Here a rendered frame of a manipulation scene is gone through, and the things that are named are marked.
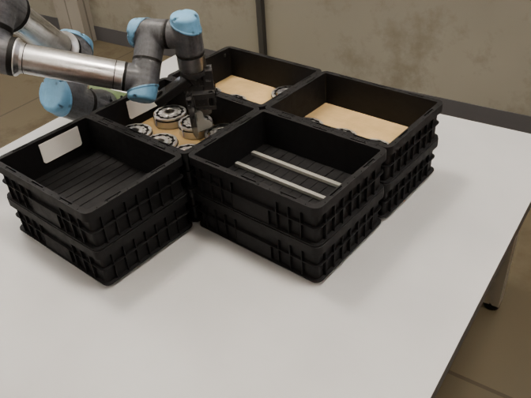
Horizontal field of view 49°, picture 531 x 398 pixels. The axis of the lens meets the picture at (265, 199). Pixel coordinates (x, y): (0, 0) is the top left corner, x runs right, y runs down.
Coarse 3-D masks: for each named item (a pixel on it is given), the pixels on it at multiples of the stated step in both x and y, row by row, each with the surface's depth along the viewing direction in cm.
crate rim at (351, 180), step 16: (256, 112) 161; (272, 112) 160; (320, 128) 151; (208, 144) 148; (368, 144) 143; (192, 160) 144; (208, 160) 142; (384, 160) 141; (224, 176) 138; (240, 176) 135; (352, 176) 132; (256, 192) 133; (272, 192) 130; (336, 192) 128; (304, 208) 125; (320, 208) 124
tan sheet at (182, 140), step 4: (148, 120) 182; (152, 120) 182; (148, 124) 180; (152, 124) 180; (152, 128) 178; (156, 128) 178; (176, 128) 177; (156, 132) 176; (160, 132) 176; (164, 132) 176; (168, 132) 175; (172, 132) 175; (176, 132) 175; (176, 136) 173; (180, 136) 173; (180, 140) 171; (184, 140) 171; (188, 140) 171; (192, 140) 171; (196, 140) 170; (200, 140) 170; (180, 144) 169; (184, 144) 169
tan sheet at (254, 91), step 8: (224, 80) 203; (232, 80) 203; (240, 80) 202; (248, 80) 202; (224, 88) 198; (232, 88) 197; (240, 88) 197; (248, 88) 196; (256, 88) 196; (264, 88) 196; (272, 88) 195; (248, 96) 192; (256, 96) 191; (264, 96) 191
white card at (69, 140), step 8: (56, 136) 159; (64, 136) 161; (72, 136) 163; (80, 136) 165; (40, 144) 156; (48, 144) 158; (56, 144) 160; (64, 144) 162; (72, 144) 164; (80, 144) 166; (48, 152) 159; (56, 152) 161; (64, 152) 163; (48, 160) 160
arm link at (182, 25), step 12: (180, 12) 148; (192, 12) 148; (168, 24) 149; (180, 24) 146; (192, 24) 146; (168, 36) 149; (180, 36) 148; (192, 36) 148; (180, 48) 150; (192, 48) 150
